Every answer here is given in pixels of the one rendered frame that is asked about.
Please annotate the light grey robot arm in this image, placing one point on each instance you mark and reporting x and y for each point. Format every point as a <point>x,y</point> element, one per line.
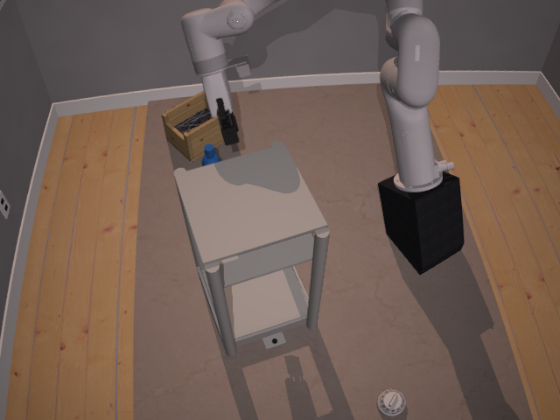
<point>414,84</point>

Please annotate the grey shelving unit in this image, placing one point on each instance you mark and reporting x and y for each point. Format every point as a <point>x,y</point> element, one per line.
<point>246,203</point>

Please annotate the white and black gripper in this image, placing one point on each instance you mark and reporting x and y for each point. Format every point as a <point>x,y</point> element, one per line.
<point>217,91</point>

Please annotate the wooden crate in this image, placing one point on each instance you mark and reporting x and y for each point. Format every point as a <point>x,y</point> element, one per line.
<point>191,144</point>

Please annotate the dark blue bottle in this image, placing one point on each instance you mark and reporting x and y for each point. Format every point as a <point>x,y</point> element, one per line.
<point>210,156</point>

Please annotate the white round kitchen timer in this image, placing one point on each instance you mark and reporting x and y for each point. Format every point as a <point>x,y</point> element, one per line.
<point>391,403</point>

